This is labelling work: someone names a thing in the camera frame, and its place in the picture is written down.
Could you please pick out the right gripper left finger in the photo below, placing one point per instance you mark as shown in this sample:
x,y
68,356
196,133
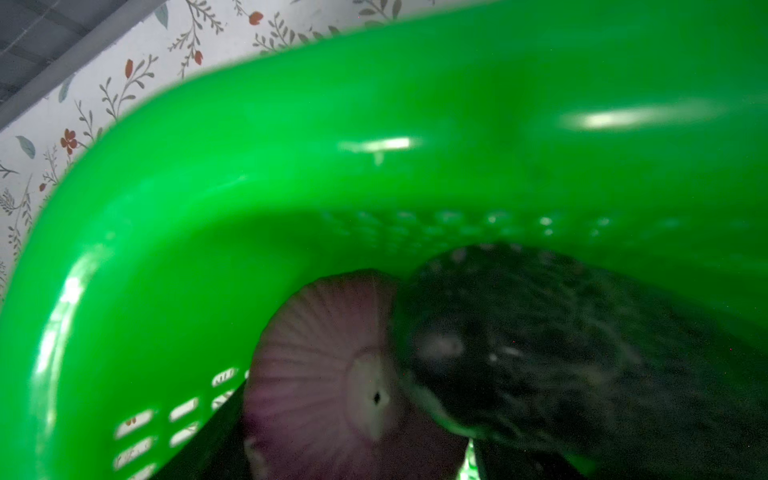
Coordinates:
x,y
217,451

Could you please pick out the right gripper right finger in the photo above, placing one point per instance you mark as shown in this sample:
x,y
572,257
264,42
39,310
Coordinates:
x,y
497,461

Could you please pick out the toy purple onion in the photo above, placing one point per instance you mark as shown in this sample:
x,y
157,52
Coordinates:
x,y
322,400

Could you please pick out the toy dark eggplant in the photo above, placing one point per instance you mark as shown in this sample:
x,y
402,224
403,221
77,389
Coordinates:
x,y
538,352

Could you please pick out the green plastic basket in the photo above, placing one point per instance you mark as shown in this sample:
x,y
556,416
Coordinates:
x,y
632,133

